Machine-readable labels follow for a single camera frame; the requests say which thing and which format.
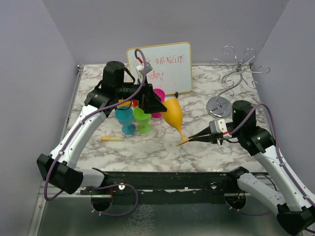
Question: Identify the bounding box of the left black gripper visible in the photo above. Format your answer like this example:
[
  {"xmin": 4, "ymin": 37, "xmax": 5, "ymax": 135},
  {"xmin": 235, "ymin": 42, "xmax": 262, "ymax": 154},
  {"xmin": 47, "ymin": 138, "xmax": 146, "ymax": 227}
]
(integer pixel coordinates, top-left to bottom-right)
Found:
[{"xmin": 116, "ymin": 75, "xmax": 167, "ymax": 113}]

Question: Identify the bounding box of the pink wine glass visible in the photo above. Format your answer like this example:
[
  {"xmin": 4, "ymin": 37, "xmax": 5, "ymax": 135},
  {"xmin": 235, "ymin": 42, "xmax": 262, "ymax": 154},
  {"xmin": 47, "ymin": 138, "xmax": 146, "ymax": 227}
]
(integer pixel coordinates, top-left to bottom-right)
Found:
[{"xmin": 151, "ymin": 88, "xmax": 166, "ymax": 118}]

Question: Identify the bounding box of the red wine glass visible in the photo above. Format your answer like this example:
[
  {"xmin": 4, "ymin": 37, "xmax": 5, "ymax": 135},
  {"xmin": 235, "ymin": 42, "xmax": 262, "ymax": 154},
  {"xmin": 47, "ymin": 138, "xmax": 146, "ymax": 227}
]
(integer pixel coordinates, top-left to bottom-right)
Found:
[{"xmin": 132, "ymin": 100, "xmax": 138, "ymax": 107}]

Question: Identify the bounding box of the green wine glass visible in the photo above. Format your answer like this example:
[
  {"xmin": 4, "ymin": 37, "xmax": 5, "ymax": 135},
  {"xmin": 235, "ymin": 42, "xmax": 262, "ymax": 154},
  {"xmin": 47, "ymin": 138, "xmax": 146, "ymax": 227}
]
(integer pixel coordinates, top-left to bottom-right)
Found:
[{"xmin": 133, "ymin": 107, "xmax": 152, "ymax": 134}]

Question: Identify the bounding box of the blue wine glass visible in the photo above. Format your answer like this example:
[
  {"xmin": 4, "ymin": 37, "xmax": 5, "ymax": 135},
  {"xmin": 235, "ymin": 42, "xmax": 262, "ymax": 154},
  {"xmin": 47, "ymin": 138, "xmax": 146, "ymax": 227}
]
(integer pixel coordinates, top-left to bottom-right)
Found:
[{"xmin": 115, "ymin": 106, "xmax": 136, "ymax": 135}]

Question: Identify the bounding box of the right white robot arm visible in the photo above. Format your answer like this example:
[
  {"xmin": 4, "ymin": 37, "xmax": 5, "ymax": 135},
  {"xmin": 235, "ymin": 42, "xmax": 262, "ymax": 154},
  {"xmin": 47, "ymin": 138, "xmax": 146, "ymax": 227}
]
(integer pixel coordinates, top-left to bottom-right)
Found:
[{"xmin": 189, "ymin": 100, "xmax": 315, "ymax": 236}]

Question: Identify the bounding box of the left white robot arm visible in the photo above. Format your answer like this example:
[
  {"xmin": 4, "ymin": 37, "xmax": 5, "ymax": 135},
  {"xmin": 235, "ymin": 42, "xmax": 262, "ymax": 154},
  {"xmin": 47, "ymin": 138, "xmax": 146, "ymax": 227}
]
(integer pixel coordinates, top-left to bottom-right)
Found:
[{"xmin": 36, "ymin": 61, "xmax": 167, "ymax": 194}]

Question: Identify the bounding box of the chrome wine glass rack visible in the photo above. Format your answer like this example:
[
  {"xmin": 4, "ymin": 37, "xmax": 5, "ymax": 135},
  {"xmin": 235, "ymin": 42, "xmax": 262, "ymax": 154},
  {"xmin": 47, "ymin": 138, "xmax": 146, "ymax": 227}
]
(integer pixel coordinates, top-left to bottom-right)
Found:
[{"xmin": 206, "ymin": 45, "xmax": 271, "ymax": 119}]

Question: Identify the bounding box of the yellow framed whiteboard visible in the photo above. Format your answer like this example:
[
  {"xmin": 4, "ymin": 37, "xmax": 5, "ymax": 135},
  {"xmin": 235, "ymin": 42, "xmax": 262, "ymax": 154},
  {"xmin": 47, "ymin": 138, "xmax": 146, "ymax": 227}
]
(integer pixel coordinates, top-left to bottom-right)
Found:
[{"xmin": 140, "ymin": 42, "xmax": 192, "ymax": 95}]

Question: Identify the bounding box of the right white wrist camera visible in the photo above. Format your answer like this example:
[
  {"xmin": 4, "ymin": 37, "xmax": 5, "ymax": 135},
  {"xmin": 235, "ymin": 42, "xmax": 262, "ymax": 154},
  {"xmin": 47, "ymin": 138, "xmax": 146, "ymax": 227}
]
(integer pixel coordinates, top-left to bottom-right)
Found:
[{"xmin": 209, "ymin": 119, "xmax": 232, "ymax": 139}]

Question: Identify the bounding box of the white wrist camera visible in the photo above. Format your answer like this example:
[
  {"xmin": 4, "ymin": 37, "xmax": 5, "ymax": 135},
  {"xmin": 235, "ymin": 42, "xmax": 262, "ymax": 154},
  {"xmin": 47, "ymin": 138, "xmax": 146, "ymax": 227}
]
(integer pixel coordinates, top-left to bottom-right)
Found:
[
  {"xmin": 209, "ymin": 119, "xmax": 232, "ymax": 139},
  {"xmin": 136, "ymin": 62, "xmax": 153, "ymax": 80}
]

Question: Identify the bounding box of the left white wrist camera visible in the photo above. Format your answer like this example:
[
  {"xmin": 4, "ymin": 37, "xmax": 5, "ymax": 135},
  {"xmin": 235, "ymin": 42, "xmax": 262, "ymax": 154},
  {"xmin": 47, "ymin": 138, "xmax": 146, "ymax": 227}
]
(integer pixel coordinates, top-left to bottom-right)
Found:
[{"xmin": 136, "ymin": 62, "xmax": 153, "ymax": 80}]

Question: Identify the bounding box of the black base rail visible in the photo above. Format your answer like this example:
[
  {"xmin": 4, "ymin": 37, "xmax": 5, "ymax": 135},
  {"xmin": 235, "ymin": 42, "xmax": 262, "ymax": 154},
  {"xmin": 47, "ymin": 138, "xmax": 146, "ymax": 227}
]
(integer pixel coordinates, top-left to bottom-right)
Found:
[{"xmin": 80, "ymin": 170, "xmax": 245, "ymax": 205}]

